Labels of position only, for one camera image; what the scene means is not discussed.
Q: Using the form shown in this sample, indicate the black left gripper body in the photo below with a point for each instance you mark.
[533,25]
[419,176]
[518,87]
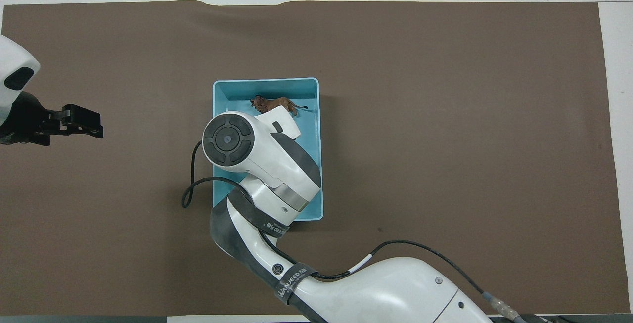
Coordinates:
[27,122]

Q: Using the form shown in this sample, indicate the brown lion toy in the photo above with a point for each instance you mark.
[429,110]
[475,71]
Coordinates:
[279,102]

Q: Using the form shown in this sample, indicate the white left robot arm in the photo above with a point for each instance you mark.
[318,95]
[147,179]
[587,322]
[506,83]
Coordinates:
[12,66]

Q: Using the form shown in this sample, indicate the light blue storage box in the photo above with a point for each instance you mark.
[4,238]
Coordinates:
[309,130]

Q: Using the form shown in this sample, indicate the brown table mat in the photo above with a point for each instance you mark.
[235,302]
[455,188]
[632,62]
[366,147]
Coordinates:
[445,90]

